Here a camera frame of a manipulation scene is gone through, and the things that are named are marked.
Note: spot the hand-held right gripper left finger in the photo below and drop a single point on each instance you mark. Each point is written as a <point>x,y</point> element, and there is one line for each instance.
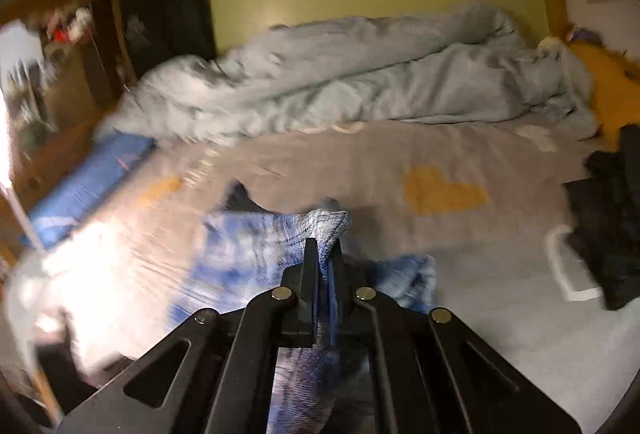
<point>311,274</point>

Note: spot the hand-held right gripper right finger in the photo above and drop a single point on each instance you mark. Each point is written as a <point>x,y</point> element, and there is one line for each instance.
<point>337,274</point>

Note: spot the blue plaid shirt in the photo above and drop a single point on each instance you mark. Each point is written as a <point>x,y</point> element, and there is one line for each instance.
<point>240,244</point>

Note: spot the grey printed bed sheet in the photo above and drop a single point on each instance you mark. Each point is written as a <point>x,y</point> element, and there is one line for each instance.
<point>450,239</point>

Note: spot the grey duvet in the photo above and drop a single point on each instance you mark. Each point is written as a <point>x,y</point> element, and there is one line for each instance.
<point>325,74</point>

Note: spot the blue pillow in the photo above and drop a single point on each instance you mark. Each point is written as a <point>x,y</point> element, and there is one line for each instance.
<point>85,184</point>

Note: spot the black folded jacket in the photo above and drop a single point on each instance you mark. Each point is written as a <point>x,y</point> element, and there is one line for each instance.
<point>615,224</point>

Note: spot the white desk lamp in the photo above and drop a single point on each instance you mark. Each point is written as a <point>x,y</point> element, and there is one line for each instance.
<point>27,234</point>

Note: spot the wooden shelf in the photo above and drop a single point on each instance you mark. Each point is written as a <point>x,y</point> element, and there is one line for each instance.
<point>70,79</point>

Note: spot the yellow pillow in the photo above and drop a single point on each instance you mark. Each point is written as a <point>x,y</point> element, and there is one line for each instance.
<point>615,94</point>

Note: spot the white plush toy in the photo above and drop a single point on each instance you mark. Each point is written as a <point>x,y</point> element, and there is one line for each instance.
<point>80,22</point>

